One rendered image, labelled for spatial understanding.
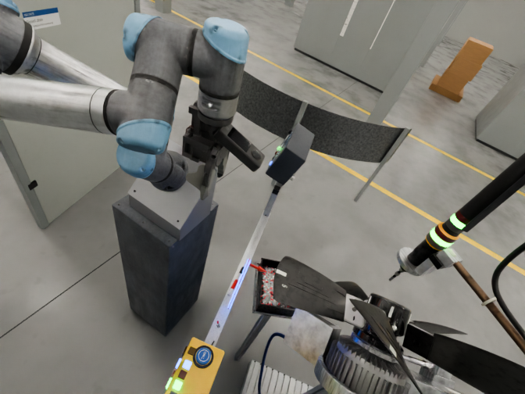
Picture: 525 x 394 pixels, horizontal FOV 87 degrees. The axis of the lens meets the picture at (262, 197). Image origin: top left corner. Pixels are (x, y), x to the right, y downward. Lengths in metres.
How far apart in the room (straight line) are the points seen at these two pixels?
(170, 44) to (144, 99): 0.10
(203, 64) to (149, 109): 0.12
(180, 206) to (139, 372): 1.16
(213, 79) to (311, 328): 0.82
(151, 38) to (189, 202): 0.64
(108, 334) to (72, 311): 0.27
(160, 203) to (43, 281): 1.34
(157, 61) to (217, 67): 0.09
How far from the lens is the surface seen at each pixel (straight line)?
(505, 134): 6.93
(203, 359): 0.86
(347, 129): 2.59
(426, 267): 0.70
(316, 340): 1.03
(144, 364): 1.97
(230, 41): 0.49
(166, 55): 0.51
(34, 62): 0.80
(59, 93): 0.56
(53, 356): 2.08
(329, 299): 0.90
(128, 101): 0.49
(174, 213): 1.06
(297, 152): 1.26
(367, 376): 0.91
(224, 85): 0.52
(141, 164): 0.88
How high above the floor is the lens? 1.91
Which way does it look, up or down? 43 degrees down
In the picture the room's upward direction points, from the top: 21 degrees clockwise
